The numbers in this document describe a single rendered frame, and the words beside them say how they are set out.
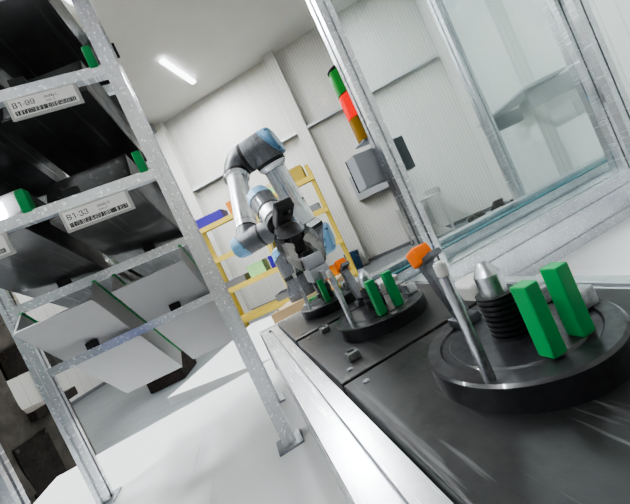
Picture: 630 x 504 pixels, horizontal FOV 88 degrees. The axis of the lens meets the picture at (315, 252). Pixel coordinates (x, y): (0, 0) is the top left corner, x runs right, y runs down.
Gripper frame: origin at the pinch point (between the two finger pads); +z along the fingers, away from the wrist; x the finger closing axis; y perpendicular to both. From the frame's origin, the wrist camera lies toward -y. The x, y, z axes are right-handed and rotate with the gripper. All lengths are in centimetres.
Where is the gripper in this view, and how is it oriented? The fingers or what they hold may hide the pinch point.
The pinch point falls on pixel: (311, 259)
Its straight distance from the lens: 73.3
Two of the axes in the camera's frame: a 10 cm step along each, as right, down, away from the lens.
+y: 1.3, 7.0, 7.0
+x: -8.7, 4.2, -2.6
